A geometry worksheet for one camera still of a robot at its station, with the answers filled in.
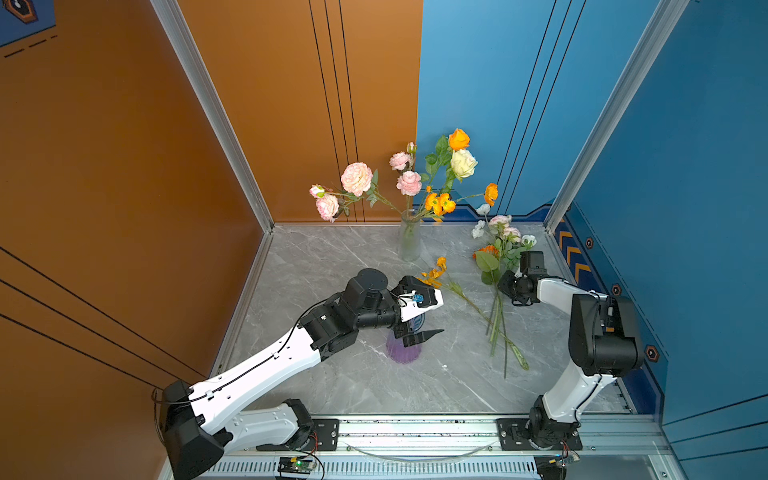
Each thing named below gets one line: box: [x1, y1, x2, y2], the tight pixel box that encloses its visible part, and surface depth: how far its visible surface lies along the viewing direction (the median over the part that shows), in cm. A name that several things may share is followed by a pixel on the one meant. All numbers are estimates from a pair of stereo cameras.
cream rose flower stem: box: [446, 149, 479, 193], surface depth 76 cm
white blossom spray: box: [472, 203, 491, 239], surface depth 118 cm
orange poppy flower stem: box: [420, 183, 499, 223], surface depth 79 cm
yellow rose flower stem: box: [420, 128, 471, 192], surface depth 89 cm
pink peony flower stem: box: [389, 142, 423, 217], surface depth 91 cm
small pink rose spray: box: [309, 162, 402, 223], surface depth 71 cm
